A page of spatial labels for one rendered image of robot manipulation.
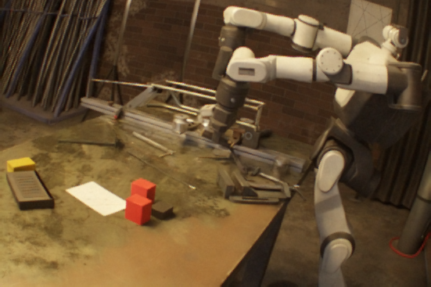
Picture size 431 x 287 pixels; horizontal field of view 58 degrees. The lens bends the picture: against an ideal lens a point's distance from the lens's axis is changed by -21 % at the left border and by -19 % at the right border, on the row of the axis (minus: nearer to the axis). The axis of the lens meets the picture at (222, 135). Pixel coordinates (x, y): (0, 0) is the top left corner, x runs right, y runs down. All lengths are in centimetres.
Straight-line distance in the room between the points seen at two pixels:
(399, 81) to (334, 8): 290
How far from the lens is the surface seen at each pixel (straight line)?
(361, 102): 146
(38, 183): 110
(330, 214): 164
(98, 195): 112
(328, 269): 170
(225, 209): 117
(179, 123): 155
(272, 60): 130
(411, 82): 134
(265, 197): 127
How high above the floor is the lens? 138
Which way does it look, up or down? 16 degrees down
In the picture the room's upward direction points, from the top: 11 degrees clockwise
